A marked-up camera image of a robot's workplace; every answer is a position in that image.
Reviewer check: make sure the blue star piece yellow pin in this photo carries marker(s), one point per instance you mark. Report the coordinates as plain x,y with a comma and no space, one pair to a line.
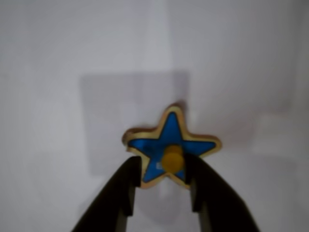
173,135

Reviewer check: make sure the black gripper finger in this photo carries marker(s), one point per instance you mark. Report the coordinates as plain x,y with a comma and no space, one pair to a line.
217,205
113,198

